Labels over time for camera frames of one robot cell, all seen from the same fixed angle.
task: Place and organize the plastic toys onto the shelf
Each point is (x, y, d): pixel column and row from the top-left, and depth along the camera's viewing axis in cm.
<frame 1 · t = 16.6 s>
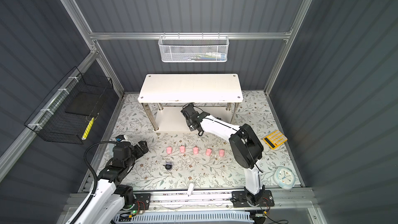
left hand: (139, 146, 83), fingers open
right hand: (198, 122, 93), fingers open
white two-tier shelf: (164, 95, 74), point 35 cm above the table
yellow calculator: (276, 140, 96), on the table
pink toy: (169, 150, 91), point 2 cm above the table
pink toy 2: (182, 149, 92), on the table
pink toy 3: (195, 150, 91), on the table
pink toy 4: (208, 152, 90), on the table
dark purple toy left: (168, 166, 82), point 5 cm above the table
yellow marker in basket: (87, 129, 70), point 28 cm above the table
white round clock: (284, 178, 79), point 3 cm above the table

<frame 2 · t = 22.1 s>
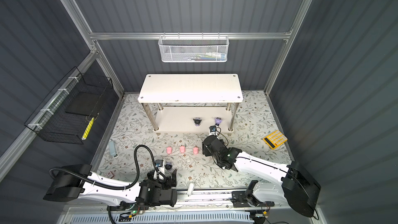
left hand: (170, 173, 80), fingers open
right hand: (209, 143, 84), fingers open
dark purple toy middle: (197, 121, 93), point 11 cm above the table
light purple toy: (218, 121, 95), point 9 cm above the table
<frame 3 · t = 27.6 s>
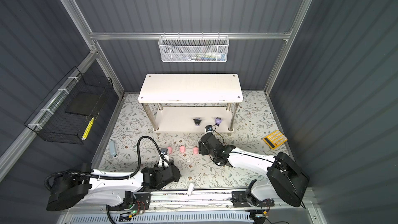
left hand: (172, 163, 84), fingers open
right hand: (205, 144, 86), fingers open
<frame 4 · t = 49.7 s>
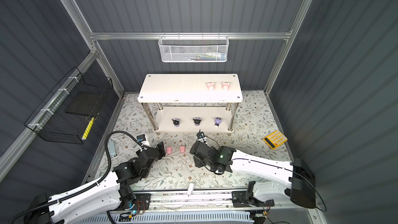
left hand: (157, 145, 80), fingers open
right hand: (199, 156, 76), fingers open
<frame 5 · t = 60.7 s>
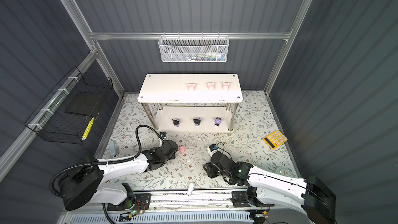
left hand: (172, 149, 88), fingers open
right hand: (207, 167, 80), fingers open
